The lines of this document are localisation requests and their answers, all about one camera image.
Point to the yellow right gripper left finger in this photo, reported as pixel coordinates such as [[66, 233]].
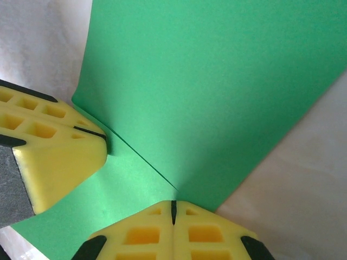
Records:
[[141, 238]]

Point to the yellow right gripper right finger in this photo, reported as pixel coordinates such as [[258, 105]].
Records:
[[211, 238]]

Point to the green square paper sheet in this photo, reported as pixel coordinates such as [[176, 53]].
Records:
[[203, 94]]

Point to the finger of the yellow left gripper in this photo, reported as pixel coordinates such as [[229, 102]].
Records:
[[59, 162], [54, 108]]

